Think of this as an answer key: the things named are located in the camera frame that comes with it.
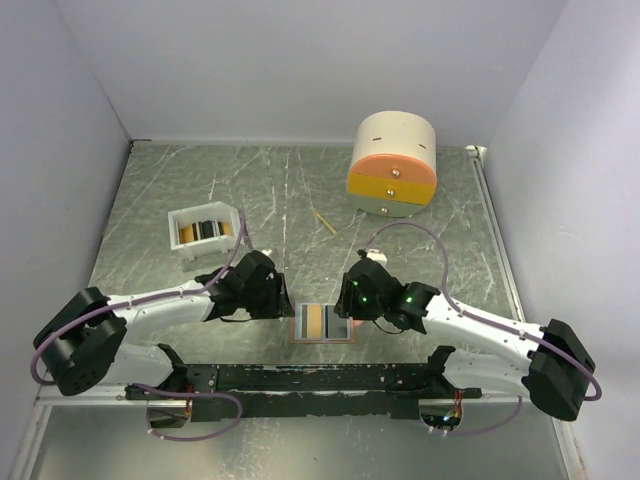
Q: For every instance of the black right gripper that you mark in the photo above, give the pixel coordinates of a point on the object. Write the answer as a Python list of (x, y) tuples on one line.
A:
[(346, 305)]

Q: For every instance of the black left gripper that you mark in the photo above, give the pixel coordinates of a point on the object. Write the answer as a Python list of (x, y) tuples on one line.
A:
[(279, 303)]

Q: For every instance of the pink leather card holder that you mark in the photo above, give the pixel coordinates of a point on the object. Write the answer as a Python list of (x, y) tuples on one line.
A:
[(294, 328)]

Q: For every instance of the white card storage box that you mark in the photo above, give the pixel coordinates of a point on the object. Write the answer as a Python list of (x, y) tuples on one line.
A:
[(216, 211)]

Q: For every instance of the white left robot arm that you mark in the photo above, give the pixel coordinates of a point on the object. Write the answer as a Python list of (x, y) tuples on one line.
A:
[(93, 339)]

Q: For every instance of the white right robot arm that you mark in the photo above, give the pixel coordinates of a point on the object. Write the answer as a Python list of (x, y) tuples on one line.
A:
[(547, 363)]

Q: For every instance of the gold card stack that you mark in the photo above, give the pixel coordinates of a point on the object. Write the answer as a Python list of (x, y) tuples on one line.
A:
[(204, 230)]

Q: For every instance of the small wooden stick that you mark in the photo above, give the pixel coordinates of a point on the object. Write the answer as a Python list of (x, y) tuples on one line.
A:
[(325, 223)]

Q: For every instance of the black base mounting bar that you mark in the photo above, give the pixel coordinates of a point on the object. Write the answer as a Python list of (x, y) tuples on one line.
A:
[(295, 391)]

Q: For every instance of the round white drawer cabinet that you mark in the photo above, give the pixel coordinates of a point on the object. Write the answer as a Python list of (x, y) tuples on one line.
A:
[(393, 170)]

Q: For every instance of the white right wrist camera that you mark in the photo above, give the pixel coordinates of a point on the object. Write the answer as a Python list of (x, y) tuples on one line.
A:
[(374, 255)]

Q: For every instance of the aluminium right side rail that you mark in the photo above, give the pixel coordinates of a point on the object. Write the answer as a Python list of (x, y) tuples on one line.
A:
[(476, 154)]

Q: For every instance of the aluminium rail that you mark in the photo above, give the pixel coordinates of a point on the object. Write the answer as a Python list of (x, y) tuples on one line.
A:
[(476, 154), (110, 395)]

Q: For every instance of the aluminium front rail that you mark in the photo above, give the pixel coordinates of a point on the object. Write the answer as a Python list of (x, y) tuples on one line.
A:
[(110, 395)]

